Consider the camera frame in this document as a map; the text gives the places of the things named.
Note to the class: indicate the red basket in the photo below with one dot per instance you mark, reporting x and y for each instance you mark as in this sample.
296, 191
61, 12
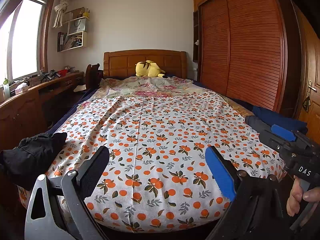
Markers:
63, 73

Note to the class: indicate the grey folded cloth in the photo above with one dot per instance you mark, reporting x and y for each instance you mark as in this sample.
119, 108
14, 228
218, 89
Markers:
257, 123

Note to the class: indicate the yellow plush toy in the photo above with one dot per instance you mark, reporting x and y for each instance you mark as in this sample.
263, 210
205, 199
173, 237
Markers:
147, 68

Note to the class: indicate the white paper shopping bag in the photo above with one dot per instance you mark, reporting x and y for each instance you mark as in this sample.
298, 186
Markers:
77, 26

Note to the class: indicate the wood-framed window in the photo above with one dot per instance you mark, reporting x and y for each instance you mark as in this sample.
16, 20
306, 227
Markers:
25, 42

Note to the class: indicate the cream wall shelf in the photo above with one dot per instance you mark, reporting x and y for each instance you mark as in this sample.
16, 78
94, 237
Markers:
84, 40

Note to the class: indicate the row of books and folders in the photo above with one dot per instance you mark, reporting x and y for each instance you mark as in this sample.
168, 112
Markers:
70, 42

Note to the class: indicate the cardboard box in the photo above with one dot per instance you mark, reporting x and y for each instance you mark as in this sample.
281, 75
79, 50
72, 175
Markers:
73, 13

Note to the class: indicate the pink floral blanket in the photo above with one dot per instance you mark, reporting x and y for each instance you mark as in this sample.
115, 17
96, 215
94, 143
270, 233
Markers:
150, 87

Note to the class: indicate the blue pillow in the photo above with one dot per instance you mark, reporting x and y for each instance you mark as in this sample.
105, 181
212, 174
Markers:
277, 117

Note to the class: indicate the green capped bottle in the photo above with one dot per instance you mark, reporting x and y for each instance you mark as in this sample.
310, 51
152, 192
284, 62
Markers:
6, 90

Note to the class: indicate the wooden bed headboard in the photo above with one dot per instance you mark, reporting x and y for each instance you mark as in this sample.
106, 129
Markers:
120, 62

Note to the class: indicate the long wooden desk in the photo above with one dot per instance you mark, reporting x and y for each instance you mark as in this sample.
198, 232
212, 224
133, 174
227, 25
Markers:
22, 112

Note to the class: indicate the wooden chair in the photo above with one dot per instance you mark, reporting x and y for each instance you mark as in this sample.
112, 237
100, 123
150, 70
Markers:
92, 76

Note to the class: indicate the wooden door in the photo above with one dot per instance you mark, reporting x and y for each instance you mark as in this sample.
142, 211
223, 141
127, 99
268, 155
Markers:
311, 62

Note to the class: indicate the person's right hand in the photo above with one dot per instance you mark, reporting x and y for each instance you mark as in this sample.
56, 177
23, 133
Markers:
292, 200

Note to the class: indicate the wooden slatted wardrobe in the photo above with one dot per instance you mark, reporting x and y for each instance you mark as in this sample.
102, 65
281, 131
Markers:
245, 42

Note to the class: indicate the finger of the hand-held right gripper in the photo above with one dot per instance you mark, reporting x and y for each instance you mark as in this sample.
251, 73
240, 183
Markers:
275, 142
283, 132

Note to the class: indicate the black gadget on desk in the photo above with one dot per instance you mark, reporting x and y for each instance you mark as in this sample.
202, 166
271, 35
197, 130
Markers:
50, 75

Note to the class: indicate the black double-breasted coat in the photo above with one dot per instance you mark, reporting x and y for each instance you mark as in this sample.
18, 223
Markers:
32, 155

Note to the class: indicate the tan patterned mat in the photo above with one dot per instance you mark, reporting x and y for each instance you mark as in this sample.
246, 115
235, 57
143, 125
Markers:
241, 107

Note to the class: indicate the bed with floral sheet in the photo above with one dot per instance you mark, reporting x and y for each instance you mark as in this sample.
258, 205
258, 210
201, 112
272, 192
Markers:
162, 130

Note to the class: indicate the tied cream curtain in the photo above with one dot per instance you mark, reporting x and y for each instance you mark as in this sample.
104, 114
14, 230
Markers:
61, 7

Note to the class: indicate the dark hanging key fob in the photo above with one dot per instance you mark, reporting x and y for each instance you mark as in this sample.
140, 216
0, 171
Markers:
306, 104

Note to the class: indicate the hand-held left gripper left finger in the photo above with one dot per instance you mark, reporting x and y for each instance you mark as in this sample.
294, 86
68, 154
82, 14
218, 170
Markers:
93, 170

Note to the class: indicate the tissue box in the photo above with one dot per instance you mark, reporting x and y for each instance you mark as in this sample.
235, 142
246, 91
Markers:
21, 88

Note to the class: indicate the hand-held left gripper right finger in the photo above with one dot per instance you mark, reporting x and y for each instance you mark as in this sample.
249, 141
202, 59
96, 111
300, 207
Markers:
220, 172

